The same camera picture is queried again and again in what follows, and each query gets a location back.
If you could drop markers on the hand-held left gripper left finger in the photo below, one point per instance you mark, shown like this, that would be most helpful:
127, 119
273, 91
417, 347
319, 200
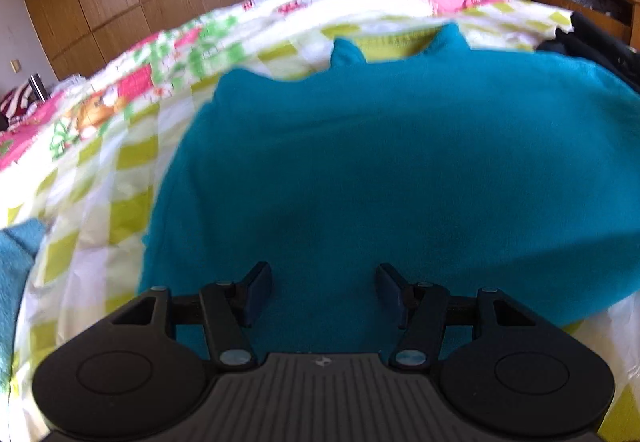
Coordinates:
260, 294

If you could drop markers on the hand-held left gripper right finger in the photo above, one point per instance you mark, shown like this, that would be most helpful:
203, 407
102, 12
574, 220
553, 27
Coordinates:
387, 294

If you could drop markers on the blue fleece sweater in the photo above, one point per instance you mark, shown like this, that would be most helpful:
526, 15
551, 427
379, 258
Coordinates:
375, 147

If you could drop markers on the patterned patchwork quilt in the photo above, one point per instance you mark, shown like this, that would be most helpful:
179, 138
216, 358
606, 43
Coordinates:
100, 182

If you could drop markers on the light blue towel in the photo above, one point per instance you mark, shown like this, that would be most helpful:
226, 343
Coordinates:
15, 282

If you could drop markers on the red white striped pillow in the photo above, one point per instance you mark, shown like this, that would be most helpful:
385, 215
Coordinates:
17, 104

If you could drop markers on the black garment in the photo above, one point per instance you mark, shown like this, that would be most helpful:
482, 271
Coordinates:
600, 47

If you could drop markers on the wall socket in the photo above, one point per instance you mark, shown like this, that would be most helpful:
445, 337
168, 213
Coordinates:
16, 67

